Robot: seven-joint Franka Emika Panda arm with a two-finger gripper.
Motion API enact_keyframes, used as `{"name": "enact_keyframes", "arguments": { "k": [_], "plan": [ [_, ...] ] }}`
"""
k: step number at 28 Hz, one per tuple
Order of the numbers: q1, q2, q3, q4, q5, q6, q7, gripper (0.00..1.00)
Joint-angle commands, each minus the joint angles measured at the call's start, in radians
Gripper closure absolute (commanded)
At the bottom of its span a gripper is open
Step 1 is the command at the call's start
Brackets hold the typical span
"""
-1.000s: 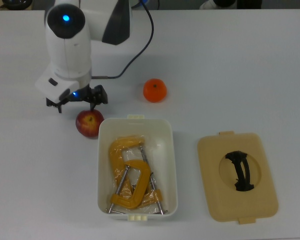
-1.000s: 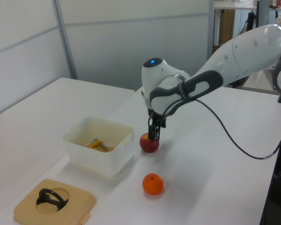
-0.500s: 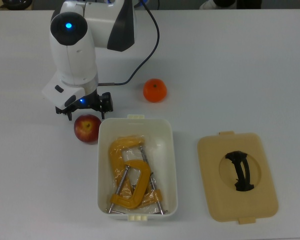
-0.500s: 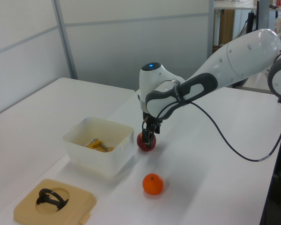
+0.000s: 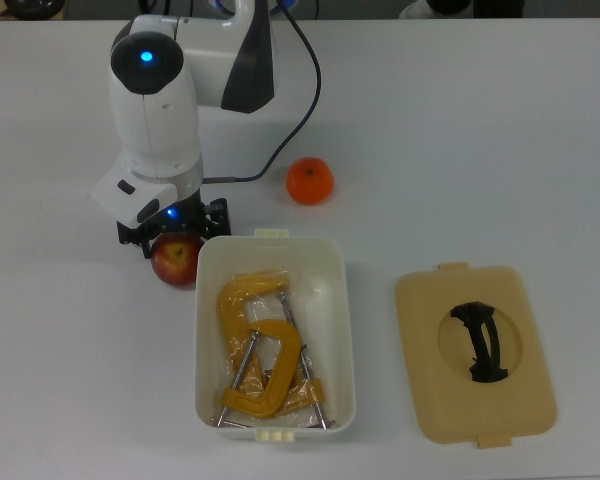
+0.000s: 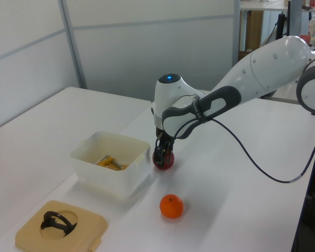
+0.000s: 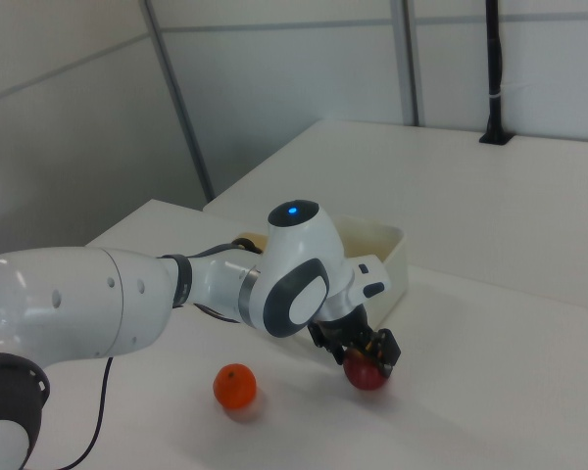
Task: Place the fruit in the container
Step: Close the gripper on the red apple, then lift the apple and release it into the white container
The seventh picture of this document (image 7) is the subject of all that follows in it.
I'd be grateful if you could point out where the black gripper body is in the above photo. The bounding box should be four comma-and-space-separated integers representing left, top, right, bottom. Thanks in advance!
308, 305, 374, 348

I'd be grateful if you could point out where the red apple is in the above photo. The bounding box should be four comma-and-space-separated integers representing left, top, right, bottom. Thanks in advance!
342, 350, 388, 392

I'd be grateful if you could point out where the orange fruit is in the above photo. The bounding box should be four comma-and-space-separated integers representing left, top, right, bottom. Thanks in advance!
212, 362, 259, 411

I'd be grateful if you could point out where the white plastic container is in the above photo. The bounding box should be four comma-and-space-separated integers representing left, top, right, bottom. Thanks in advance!
331, 214, 410, 340

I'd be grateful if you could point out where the black pole with base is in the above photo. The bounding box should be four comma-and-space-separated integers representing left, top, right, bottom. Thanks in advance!
478, 0, 514, 146

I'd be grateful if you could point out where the beige lid with black handle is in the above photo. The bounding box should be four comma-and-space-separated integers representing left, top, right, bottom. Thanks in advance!
233, 231, 271, 257

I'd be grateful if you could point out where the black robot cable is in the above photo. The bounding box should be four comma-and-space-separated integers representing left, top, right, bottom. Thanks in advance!
61, 237, 266, 470

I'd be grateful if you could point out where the grey partition post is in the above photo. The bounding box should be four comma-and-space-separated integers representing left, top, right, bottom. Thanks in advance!
140, 0, 216, 203
390, 0, 421, 126

